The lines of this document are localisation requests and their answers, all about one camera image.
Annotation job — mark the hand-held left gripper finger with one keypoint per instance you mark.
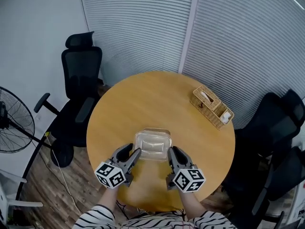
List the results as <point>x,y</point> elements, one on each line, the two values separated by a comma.
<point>119,153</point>
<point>132,162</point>

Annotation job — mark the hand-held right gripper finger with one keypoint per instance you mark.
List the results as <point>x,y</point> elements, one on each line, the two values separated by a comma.
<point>186,160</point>
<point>173,161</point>

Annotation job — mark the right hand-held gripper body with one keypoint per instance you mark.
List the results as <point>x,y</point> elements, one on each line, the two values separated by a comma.
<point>188,179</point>

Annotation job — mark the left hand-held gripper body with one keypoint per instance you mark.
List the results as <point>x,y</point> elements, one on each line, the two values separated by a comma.
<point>109,174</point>

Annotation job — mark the clear plastic container lid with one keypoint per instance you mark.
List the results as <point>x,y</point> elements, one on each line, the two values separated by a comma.
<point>152,147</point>

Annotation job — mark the person's left forearm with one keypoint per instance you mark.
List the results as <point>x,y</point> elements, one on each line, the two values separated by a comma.
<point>108,198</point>

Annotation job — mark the person's right forearm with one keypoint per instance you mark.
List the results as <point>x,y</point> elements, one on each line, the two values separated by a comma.
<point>191,204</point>

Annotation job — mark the wicker tissue box organizer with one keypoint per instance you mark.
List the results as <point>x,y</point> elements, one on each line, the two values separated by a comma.
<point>207,111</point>

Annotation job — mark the small white packet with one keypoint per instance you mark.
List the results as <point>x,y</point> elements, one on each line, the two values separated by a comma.
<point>226,117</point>

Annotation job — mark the person's striped shirt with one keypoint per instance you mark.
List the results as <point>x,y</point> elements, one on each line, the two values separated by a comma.
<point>147,222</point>

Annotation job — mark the round wooden table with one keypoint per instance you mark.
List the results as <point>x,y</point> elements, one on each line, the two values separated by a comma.
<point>152,104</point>

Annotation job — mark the white tissue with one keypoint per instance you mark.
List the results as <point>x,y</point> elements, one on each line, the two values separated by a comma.
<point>207,96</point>

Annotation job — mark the black office chair with headrest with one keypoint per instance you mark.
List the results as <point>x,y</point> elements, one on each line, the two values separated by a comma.
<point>81,80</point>

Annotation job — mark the black mesh office chair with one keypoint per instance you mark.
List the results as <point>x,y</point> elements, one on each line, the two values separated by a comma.
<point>269,132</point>
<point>281,187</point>

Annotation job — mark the black standing fan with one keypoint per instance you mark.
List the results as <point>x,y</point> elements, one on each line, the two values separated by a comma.
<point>14,128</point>

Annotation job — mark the grey window blind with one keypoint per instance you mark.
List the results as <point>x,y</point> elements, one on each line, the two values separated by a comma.
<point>143,27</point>
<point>245,44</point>

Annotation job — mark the white partition post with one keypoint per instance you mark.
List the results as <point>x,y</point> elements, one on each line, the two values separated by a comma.
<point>189,27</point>

